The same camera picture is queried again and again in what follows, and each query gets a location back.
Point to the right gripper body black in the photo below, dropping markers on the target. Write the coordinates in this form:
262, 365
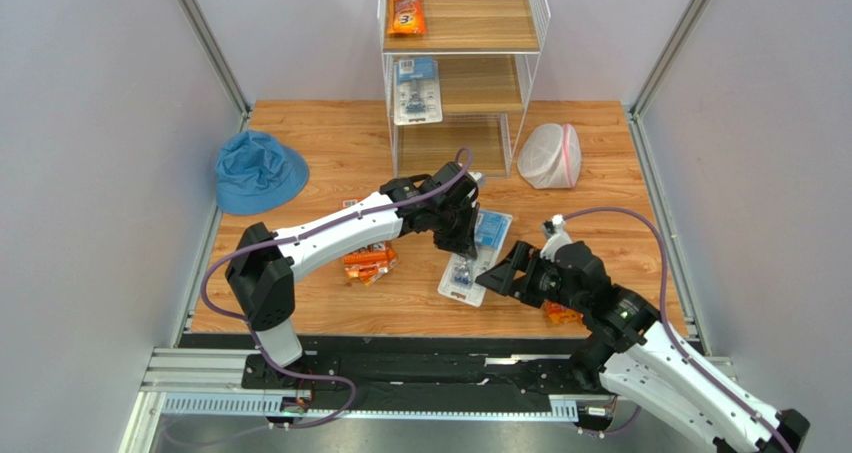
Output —
527, 274

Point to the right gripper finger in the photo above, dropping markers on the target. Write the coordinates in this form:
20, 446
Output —
517, 260
502, 280

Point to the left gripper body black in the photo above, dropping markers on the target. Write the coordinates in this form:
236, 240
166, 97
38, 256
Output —
455, 234

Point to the white Gillette razor pack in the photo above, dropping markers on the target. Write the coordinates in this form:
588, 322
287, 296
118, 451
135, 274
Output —
458, 280

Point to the blue card razor blister pack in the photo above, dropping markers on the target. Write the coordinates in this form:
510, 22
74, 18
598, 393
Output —
416, 92

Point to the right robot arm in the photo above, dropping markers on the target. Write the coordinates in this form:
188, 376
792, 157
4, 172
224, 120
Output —
632, 353

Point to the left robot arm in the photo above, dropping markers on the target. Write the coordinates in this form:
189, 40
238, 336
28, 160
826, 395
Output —
268, 264

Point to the orange razor bag on shelf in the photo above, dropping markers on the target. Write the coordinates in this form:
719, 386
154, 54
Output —
406, 18

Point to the orange razor bag left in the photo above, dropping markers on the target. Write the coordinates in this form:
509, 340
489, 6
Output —
559, 315

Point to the lower orange razor box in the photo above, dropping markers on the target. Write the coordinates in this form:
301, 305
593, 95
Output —
369, 274

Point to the orange razor box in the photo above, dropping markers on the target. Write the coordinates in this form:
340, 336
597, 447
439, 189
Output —
378, 256
369, 274

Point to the white mesh laundry bag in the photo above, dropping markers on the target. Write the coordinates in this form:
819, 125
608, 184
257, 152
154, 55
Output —
551, 157

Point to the top orange razor box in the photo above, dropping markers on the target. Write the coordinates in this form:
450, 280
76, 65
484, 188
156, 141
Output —
378, 256

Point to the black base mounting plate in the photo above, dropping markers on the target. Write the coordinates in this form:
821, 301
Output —
431, 374

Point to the blue bucket hat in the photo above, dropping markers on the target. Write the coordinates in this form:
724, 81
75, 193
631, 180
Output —
255, 173

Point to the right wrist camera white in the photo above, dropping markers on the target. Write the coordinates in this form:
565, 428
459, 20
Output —
556, 237

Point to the white wire shelf rack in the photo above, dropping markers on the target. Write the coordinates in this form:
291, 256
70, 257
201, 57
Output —
488, 52

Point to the aluminium rail frame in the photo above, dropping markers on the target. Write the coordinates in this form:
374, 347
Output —
201, 375

